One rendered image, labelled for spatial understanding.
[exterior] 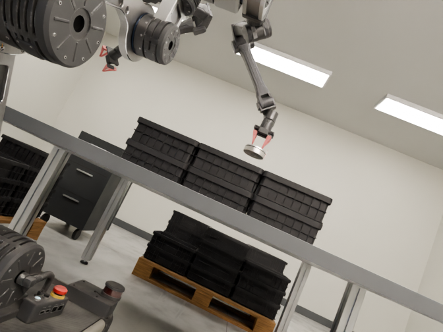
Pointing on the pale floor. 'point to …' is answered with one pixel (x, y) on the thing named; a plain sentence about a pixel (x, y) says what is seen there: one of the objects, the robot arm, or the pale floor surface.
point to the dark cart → (84, 190)
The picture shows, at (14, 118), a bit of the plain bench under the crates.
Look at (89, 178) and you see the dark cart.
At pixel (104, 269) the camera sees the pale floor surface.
